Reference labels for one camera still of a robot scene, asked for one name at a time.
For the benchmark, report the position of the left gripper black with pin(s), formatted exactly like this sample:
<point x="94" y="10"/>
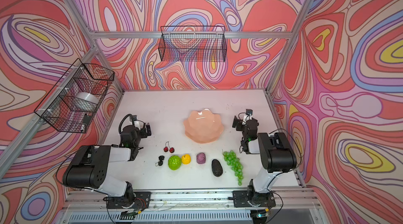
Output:
<point x="143" y="133"/>

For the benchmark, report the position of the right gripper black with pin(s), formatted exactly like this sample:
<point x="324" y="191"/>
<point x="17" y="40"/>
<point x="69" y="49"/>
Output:
<point x="239" y="122"/>

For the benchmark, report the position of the green fake grape bunch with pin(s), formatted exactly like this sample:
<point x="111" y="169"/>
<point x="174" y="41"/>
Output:
<point x="234" y="163"/>

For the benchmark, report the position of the bumpy green fake fruit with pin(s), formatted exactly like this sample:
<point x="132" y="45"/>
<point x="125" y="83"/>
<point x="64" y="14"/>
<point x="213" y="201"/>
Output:
<point x="174" y="162"/>

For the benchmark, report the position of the yellow fake pear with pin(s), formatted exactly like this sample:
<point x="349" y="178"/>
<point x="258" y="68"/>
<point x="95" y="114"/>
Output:
<point x="186" y="159"/>

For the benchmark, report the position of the dark fake avocado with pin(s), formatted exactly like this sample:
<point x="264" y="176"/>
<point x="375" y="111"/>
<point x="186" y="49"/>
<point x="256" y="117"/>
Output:
<point x="217" y="168"/>

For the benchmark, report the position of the purple fake fruit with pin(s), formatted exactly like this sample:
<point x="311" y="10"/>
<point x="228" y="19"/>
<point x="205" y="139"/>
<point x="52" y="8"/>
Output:
<point x="201" y="158"/>

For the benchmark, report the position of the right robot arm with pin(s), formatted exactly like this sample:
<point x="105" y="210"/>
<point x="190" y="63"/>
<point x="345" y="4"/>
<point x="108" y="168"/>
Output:
<point x="276" y="155"/>

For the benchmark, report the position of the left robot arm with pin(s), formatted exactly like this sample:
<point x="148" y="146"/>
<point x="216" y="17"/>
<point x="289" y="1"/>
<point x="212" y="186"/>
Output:
<point x="89" y="167"/>

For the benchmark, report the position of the red fake cherry pair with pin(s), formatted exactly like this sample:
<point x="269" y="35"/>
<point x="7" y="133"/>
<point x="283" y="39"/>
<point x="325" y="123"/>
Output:
<point x="167" y="148"/>

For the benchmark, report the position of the pink scalloped fruit bowl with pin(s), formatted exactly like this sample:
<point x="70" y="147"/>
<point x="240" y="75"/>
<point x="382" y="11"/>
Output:
<point x="203" y="126"/>

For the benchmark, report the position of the white roll in basket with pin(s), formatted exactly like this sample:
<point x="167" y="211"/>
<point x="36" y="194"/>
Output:
<point x="85" y="101"/>

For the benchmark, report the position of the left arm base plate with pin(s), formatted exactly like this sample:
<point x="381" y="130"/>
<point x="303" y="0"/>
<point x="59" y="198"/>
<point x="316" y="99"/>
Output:
<point x="139" y="200"/>

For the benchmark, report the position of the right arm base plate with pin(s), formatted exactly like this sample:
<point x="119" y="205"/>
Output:
<point x="244" y="198"/>

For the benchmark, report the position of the left black wire basket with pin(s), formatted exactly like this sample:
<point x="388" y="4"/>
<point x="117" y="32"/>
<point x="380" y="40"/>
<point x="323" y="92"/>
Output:
<point x="60" y="113"/>

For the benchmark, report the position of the black wire basket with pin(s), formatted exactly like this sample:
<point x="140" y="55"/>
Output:
<point x="193" y="43"/>
<point x="60" y="113"/>

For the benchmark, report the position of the back black wire basket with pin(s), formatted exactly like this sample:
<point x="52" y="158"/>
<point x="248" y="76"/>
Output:
<point x="193" y="43"/>

